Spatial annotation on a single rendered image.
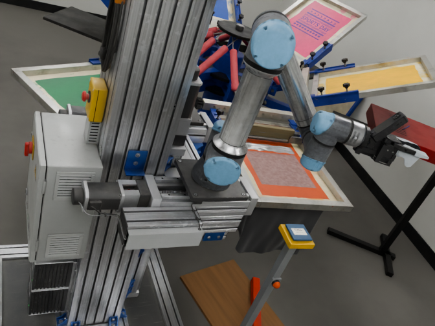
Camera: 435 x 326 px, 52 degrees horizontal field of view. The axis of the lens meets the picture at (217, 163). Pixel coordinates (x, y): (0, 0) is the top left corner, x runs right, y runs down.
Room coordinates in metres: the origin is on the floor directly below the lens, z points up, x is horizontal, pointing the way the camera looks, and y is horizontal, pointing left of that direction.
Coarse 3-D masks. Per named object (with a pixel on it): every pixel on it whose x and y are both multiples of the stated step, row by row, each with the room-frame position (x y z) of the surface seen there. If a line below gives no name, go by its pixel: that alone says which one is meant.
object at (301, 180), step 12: (276, 144) 2.38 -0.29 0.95; (288, 144) 2.44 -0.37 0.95; (276, 156) 2.24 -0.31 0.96; (288, 156) 2.29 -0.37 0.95; (288, 168) 2.16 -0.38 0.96; (300, 168) 2.21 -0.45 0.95; (288, 180) 2.03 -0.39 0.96; (300, 180) 2.08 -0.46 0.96; (312, 180) 2.13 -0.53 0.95; (300, 192) 1.97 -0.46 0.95; (312, 192) 2.01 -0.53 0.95
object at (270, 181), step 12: (252, 156) 2.14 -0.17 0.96; (264, 156) 2.19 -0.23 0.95; (252, 168) 2.02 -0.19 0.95; (264, 168) 2.06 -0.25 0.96; (276, 168) 2.11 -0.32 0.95; (264, 180) 1.95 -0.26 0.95; (276, 180) 1.99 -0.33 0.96; (264, 192) 1.84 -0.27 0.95; (276, 192) 1.88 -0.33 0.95; (288, 192) 1.92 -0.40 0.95
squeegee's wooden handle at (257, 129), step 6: (252, 126) 2.30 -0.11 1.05; (258, 126) 2.32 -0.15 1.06; (264, 126) 2.34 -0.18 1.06; (270, 126) 2.36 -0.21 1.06; (252, 132) 2.30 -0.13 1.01; (258, 132) 2.32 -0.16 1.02; (264, 132) 2.34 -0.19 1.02; (270, 132) 2.36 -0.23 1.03; (276, 132) 2.37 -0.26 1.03; (282, 132) 2.39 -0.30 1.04; (288, 132) 2.41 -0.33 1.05; (294, 132) 2.43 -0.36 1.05; (282, 138) 2.40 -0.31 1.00; (288, 138) 2.42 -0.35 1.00
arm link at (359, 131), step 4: (356, 124) 1.25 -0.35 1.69; (360, 124) 1.26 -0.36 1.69; (356, 128) 1.24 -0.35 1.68; (360, 128) 1.25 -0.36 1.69; (364, 128) 1.25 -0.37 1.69; (352, 132) 1.30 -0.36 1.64; (356, 132) 1.23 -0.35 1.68; (360, 132) 1.24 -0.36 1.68; (364, 132) 1.24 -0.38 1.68; (352, 136) 1.23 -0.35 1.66; (356, 136) 1.23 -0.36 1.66; (360, 136) 1.23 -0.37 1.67; (364, 136) 1.24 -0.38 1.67; (348, 140) 1.23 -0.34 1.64; (352, 140) 1.23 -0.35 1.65; (356, 140) 1.23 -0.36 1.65; (360, 140) 1.23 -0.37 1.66; (348, 144) 1.24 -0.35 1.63; (352, 144) 1.24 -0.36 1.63; (356, 144) 1.23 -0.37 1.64; (360, 144) 1.24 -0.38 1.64
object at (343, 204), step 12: (300, 144) 2.46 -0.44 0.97; (324, 168) 2.25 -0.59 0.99; (324, 180) 2.16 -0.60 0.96; (336, 192) 2.05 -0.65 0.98; (264, 204) 1.72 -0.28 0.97; (276, 204) 1.75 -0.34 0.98; (288, 204) 1.78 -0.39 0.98; (300, 204) 1.81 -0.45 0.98; (312, 204) 1.84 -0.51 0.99; (324, 204) 1.88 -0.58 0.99; (336, 204) 1.92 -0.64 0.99; (348, 204) 1.97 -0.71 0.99
